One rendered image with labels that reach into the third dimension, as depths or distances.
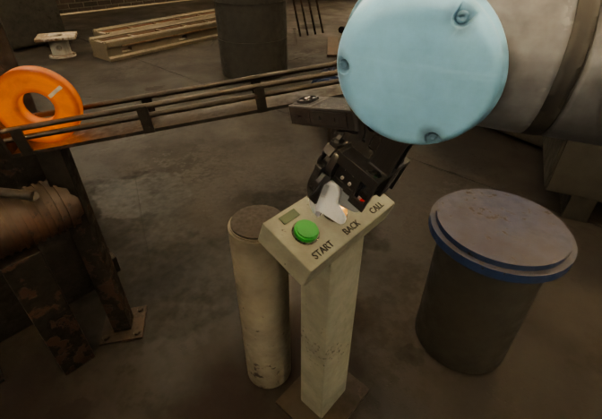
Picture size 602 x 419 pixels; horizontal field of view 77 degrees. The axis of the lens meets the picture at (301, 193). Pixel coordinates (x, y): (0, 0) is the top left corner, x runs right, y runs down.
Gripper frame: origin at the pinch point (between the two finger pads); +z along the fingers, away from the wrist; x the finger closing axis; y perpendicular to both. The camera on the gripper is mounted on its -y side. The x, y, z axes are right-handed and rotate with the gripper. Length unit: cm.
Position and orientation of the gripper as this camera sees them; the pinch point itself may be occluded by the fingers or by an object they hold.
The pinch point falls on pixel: (317, 206)
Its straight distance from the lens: 55.5
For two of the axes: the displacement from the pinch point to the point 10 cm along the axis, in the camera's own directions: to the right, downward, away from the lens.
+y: 6.9, 6.4, -3.3
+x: 6.8, -4.1, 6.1
